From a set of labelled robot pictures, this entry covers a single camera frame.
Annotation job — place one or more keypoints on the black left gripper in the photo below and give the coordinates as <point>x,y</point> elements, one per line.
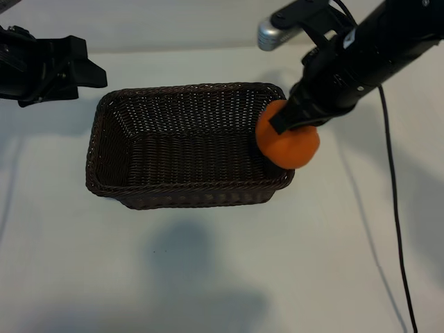
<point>31,69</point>

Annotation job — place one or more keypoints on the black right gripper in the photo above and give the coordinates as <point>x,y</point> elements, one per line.
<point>322,90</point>

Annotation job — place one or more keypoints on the orange mandarin fruit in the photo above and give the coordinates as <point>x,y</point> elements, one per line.
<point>291,149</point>

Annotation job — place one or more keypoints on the dark brown woven basket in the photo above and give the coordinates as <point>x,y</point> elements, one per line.
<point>187,159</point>

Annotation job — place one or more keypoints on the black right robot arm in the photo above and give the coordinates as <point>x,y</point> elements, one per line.
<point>392,45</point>

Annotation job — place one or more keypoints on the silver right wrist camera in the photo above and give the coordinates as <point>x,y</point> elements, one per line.
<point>272,34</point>

